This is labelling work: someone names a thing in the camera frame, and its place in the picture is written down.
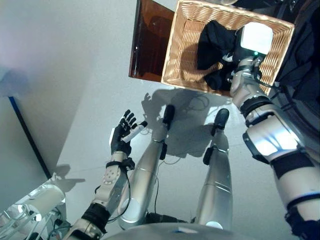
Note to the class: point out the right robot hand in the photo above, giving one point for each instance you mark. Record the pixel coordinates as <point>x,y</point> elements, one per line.
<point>256,37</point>

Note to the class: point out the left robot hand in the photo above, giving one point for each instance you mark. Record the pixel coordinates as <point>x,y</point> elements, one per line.
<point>120,142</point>

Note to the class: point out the black garment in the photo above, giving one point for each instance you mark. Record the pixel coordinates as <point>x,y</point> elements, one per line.
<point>212,45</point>

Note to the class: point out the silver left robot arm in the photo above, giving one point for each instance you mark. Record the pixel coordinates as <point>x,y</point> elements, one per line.
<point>110,185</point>

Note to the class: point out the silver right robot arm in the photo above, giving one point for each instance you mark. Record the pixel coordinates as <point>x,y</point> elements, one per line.
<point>272,140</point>

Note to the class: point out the dark grey washing machine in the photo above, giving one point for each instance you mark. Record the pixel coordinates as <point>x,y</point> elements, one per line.
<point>305,62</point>

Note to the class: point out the silver left robot leg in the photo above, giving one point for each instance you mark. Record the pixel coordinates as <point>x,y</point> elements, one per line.
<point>145,175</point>

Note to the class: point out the silver robot leg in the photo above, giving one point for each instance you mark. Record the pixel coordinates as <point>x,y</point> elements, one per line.
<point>216,180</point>
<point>145,175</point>

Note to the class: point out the rectangular wicker basket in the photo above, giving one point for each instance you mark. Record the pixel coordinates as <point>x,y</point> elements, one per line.
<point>180,50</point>

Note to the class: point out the brown stool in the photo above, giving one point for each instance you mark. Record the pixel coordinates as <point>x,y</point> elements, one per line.
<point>147,45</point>

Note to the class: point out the silver right robot leg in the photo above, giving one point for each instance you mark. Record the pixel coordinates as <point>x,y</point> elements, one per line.
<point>216,180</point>

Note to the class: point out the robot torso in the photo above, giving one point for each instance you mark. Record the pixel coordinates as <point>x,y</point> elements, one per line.
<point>190,232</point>

